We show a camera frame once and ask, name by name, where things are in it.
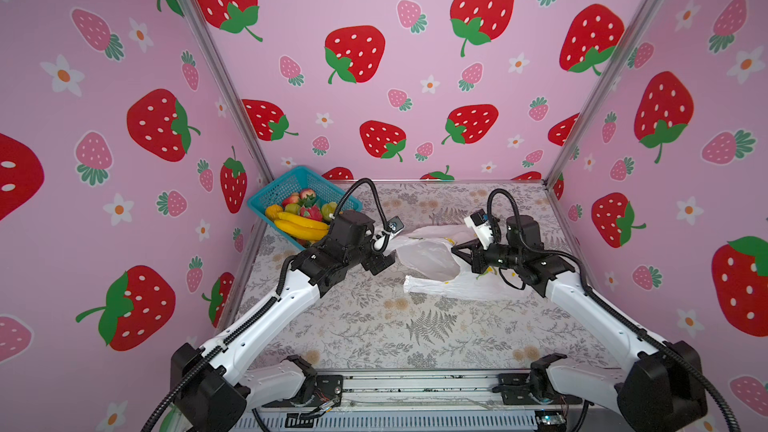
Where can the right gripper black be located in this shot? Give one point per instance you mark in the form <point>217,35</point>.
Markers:
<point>475,259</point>

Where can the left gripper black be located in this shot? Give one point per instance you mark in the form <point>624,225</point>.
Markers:
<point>378,262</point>

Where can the white lemon print plastic bag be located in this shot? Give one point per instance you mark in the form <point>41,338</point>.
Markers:
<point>432,269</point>

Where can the pink fake dragon fruit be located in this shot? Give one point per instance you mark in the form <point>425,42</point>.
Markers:
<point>313,213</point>

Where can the yellow fake banana bunch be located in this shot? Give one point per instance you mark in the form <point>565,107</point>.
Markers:
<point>301,228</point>

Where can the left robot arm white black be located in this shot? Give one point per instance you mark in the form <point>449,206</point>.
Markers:
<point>206,383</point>

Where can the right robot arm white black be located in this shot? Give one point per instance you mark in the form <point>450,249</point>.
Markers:
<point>659,385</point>

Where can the green fake pear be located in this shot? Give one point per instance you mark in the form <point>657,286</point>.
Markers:
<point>328,211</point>

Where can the red fake strawberry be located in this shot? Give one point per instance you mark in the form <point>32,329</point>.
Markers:
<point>308,196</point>

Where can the yellow fake lemon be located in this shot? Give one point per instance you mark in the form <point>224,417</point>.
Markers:
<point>272,212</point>

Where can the teal plastic mesh basket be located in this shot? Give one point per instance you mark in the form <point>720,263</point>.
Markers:
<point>294,181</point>

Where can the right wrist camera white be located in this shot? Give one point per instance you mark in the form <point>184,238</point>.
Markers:
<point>483,227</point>

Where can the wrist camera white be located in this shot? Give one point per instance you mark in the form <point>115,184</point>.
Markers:
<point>394,226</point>
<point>483,227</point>

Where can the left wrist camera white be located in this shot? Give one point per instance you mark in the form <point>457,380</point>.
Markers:
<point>394,226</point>

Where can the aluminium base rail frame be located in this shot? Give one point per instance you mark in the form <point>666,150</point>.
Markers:
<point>427,400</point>

